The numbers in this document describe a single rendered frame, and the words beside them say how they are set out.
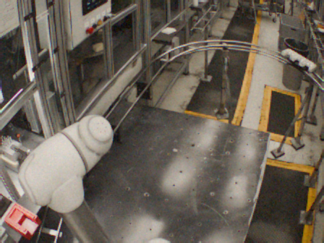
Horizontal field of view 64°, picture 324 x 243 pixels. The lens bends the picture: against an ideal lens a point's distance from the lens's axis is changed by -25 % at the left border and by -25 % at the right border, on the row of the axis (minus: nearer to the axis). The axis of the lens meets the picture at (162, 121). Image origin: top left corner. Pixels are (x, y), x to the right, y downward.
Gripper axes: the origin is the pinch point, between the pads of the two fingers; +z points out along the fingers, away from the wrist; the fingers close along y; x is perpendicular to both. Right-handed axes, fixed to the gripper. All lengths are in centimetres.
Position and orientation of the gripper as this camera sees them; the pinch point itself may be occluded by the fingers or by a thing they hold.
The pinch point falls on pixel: (16, 151)
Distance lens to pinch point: 159.6
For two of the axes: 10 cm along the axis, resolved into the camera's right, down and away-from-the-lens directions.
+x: -3.6, 5.9, -7.2
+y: 0.0, -7.7, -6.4
